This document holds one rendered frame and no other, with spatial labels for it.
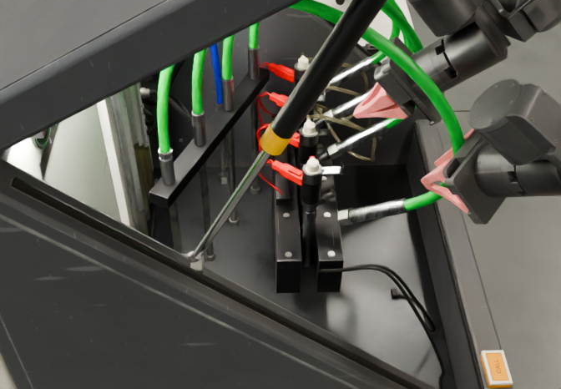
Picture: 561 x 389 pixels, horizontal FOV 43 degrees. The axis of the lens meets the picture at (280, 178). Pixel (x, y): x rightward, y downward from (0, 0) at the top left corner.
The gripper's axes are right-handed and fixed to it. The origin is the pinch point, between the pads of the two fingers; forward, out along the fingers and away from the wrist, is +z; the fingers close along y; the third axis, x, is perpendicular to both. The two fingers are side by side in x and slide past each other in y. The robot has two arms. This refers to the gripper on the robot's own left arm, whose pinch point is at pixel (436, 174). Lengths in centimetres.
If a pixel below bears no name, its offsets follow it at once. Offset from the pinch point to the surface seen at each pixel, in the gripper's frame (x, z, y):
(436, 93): -10.2, -7.7, -0.9
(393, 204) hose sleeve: 1.1, 5.4, 3.8
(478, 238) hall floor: 91, 113, -75
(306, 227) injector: 4.0, 27.7, 5.2
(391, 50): -16.6, -6.9, 0.0
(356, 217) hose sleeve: 0.7, 10.3, 6.4
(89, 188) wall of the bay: -23.0, 22.9, 25.6
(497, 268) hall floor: 97, 104, -68
